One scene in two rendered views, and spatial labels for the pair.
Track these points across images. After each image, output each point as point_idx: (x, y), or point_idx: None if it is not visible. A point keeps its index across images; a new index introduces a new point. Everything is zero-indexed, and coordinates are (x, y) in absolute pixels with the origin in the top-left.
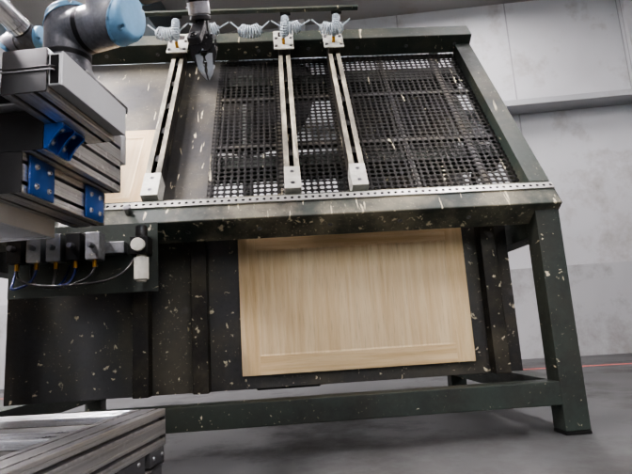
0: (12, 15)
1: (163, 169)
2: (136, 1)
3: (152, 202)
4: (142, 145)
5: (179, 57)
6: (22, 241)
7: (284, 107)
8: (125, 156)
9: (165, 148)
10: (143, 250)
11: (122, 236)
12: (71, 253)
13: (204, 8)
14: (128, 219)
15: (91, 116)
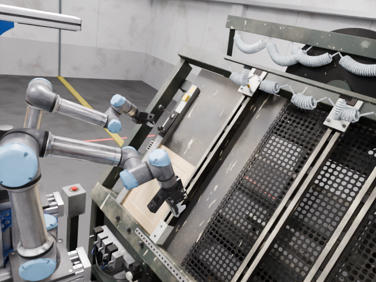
0: (93, 122)
1: (172, 220)
2: (38, 264)
3: (153, 245)
4: (182, 180)
5: (247, 96)
6: (96, 234)
7: (278, 212)
8: (89, 276)
9: (182, 202)
10: (131, 279)
11: (134, 255)
12: (107, 257)
13: (164, 186)
14: (139, 248)
15: None
